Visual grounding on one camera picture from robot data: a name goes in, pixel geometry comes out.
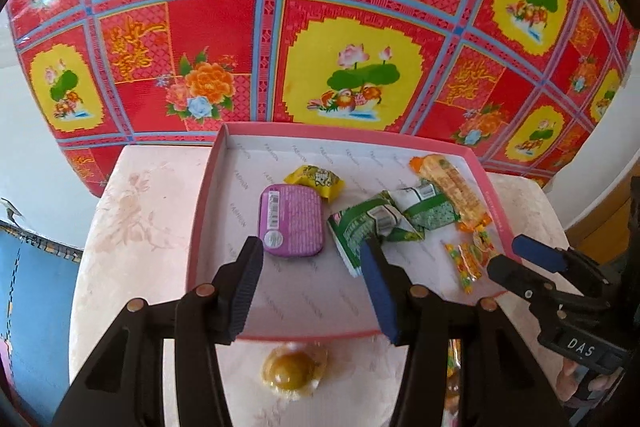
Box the small yellow candy packet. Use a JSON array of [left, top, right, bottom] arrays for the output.
[[283, 164, 346, 202]]

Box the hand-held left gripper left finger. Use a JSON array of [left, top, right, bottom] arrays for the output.
[[50, 236, 265, 427]]

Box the pink cardboard box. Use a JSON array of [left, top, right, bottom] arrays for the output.
[[186, 122, 516, 342]]

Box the purple tin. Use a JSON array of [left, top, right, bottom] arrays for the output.
[[258, 185, 326, 258]]

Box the person's right hand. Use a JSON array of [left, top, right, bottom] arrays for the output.
[[552, 357, 608, 408]]

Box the blue printed cloth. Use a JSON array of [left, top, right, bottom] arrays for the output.
[[0, 219, 83, 413]]

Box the green checked snack packet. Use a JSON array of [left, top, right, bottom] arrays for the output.
[[395, 184, 461, 233]]

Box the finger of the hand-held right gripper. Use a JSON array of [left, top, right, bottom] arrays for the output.
[[511, 234, 621, 298], [487, 255, 612, 324]]

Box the colourful candy packet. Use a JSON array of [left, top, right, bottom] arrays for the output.
[[444, 229, 498, 294]]

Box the orange cracker packet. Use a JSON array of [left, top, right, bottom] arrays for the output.
[[409, 153, 493, 233]]

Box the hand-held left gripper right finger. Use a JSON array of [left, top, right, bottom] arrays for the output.
[[360, 238, 571, 427]]

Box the red floral printed cloth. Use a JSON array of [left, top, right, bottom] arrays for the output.
[[7, 0, 640, 198]]

